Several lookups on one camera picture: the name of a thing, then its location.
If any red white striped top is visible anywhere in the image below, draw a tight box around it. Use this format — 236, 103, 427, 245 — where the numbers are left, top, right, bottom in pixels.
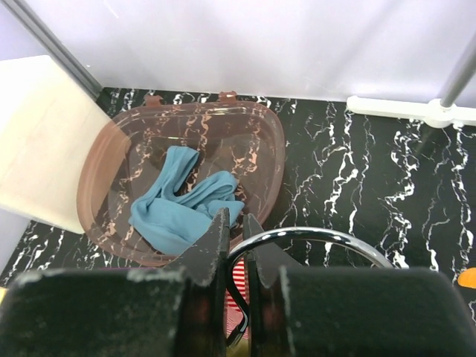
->
227, 258, 249, 347

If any white rectangular bin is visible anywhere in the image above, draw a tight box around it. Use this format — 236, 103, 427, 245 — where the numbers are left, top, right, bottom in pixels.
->
1, 55, 110, 234

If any orange plastic hanger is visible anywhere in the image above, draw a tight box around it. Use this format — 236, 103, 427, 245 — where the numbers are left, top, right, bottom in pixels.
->
457, 267, 476, 289

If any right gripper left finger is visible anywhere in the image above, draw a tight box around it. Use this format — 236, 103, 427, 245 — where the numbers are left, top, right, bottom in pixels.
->
1, 208, 230, 356

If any white grey clothes rack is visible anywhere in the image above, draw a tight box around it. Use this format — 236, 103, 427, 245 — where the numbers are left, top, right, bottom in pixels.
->
347, 39, 475, 129

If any brown transparent oval basket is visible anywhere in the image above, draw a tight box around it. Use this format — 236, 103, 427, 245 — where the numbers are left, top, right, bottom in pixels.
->
77, 92, 285, 267

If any blue tank top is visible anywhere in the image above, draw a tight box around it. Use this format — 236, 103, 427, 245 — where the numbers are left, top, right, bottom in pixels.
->
129, 146, 245, 256

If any yellow plastic hanger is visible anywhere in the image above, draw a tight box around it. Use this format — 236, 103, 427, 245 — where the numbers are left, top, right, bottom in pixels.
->
225, 227, 395, 349

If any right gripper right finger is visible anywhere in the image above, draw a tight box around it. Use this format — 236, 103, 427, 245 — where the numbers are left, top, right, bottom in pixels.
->
242, 213, 476, 357

